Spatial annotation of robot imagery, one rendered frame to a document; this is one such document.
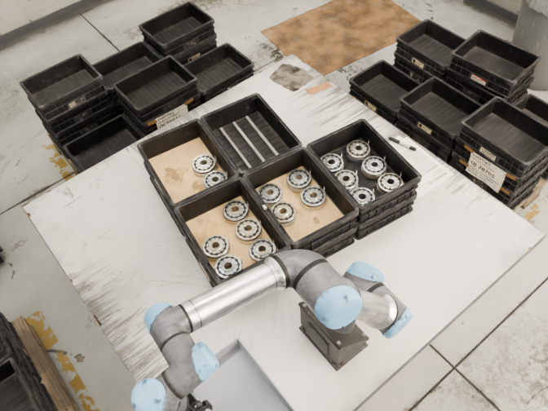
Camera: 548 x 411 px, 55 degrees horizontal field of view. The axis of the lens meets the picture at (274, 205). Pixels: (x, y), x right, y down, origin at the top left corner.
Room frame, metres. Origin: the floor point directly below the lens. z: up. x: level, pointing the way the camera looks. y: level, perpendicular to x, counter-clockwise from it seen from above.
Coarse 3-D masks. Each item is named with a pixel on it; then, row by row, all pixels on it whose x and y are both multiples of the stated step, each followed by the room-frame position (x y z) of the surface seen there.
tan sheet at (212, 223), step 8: (216, 208) 1.30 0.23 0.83; (200, 216) 1.27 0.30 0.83; (208, 216) 1.27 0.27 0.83; (216, 216) 1.26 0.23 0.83; (192, 224) 1.23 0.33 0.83; (200, 224) 1.23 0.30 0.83; (208, 224) 1.23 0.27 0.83; (216, 224) 1.22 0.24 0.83; (224, 224) 1.22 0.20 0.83; (192, 232) 1.19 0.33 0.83; (200, 232) 1.19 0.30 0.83; (208, 232) 1.19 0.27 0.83; (216, 232) 1.18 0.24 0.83; (224, 232) 1.18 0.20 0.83; (232, 232) 1.18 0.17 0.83; (264, 232) 1.16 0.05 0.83; (200, 240) 1.16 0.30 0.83; (232, 240) 1.14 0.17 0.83; (232, 248) 1.10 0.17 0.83; (240, 248) 1.10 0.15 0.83; (248, 248) 1.10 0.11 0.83; (240, 256) 1.06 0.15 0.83; (248, 256) 1.06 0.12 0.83; (248, 264) 1.03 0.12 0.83
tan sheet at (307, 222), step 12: (300, 168) 1.47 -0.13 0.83; (276, 180) 1.42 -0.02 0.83; (312, 180) 1.40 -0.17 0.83; (288, 192) 1.35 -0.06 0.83; (300, 192) 1.34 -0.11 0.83; (300, 204) 1.28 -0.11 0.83; (300, 216) 1.22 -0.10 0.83; (312, 216) 1.22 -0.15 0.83; (324, 216) 1.21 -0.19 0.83; (336, 216) 1.21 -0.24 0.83; (288, 228) 1.17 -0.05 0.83; (300, 228) 1.17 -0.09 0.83; (312, 228) 1.16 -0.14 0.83
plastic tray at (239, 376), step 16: (224, 352) 0.60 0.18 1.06; (240, 352) 0.60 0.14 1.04; (224, 368) 0.56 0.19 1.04; (240, 368) 0.56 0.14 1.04; (256, 368) 0.55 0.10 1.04; (208, 384) 0.52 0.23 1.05; (224, 384) 0.51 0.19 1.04; (240, 384) 0.51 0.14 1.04; (256, 384) 0.50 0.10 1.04; (272, 384) 0.49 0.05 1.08; (224, 400) 0.47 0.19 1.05; (240, 400) 0.46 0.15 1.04; (256, 400) 0.46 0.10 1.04; (272, 400) 0.45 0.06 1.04
